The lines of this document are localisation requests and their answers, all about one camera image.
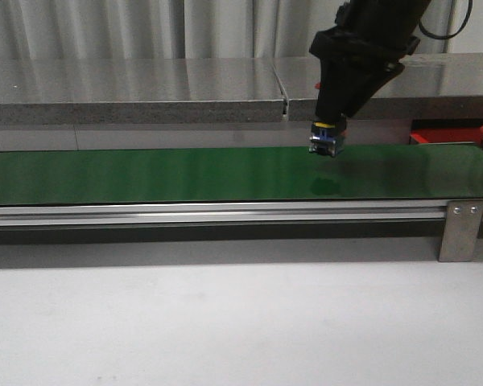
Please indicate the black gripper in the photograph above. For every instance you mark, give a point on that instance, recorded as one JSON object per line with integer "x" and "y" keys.
{"x": 344, "y": 87}

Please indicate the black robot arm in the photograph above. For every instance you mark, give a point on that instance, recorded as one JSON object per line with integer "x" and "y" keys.
{"x": 388, "y": 22}

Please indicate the red tray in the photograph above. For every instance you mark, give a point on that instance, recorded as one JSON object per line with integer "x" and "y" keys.
{"x": 440, "y": 131}

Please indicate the right grey stone slab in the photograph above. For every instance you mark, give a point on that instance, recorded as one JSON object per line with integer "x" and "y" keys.
{"x": 431, "y": 87}

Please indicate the grey stone slab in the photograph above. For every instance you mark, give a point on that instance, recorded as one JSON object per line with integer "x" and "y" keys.
{"x": 81, "y": 92}
{"x": 431, "y": 87}

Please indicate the left grey stone slab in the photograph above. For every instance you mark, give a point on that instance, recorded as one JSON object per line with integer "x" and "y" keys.
{"x": 81, "y": 92}

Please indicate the green conveyor belt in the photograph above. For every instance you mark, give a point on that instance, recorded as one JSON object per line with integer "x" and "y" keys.
{"x": 239, "y": 174}

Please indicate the grey curtain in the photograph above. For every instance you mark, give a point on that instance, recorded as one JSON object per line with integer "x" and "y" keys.
{"x": 42, "y": 30}

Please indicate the aluminium conveyor frame rail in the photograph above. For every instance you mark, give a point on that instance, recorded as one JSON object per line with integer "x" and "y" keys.
{"x": 221, "y": 213}

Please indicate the steel conveyor support bracket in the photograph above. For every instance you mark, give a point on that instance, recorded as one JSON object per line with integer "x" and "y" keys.
{"x": 462, "y": 224}

